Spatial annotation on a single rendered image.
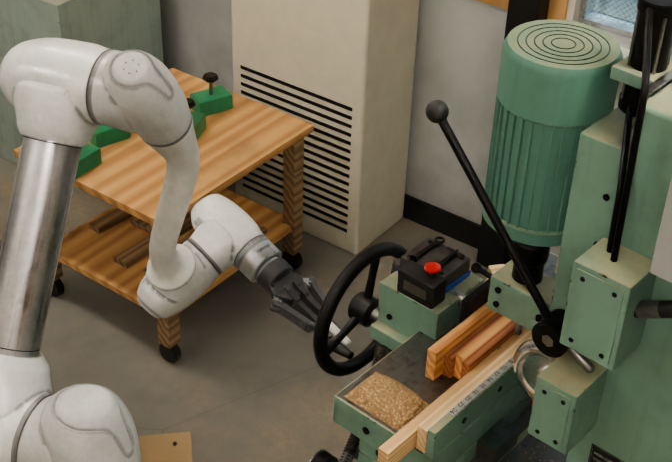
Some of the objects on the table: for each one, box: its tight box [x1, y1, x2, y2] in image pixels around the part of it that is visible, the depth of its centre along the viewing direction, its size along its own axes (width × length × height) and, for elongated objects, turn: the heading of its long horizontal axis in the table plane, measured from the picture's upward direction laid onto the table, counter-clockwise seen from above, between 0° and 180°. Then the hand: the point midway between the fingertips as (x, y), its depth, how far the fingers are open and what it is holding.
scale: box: [448, 356, 514, 417], centre depth 197 cm, size 50×1×1 cm, turn 136°
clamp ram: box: [449, 279, 490, 324], centre depth 206 cm, size 9×8×9 cm
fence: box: [426, 366, 518, 458], centre depth 198 cm, size 60×2×6 cm, turn 136°
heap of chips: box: [344, 371, 430, 431], centre depth 190 cm, size 8×12×3 cm
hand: (335, 335), depth 235 cm, fingers closed
